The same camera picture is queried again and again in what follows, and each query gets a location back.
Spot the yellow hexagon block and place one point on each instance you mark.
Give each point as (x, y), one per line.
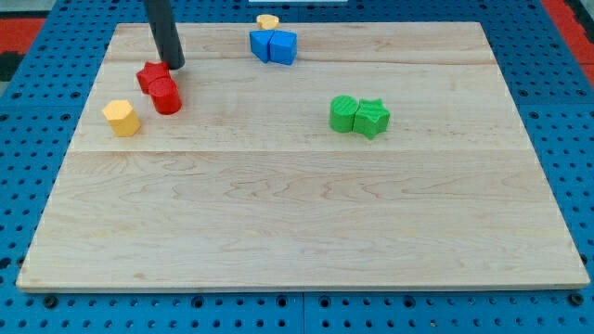
(122, 118)

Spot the blue cube block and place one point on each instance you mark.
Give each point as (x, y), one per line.
(283, 47)

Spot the yellow block at top edge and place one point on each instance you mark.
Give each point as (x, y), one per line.
(267, 22)

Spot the wooden board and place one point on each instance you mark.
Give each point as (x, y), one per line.
(247, 188)

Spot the red cylinder block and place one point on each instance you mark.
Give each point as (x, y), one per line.
(165, 96)

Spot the green cylinder block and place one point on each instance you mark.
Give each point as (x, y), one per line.
(342, 112)

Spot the green star block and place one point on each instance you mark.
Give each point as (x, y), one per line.
(371, 118)

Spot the red star block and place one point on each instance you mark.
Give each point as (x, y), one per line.
(150, 73)

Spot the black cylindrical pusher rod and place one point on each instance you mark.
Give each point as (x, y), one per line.
(165, 35)

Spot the blue triangle block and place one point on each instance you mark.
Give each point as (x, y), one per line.
(260, 44)

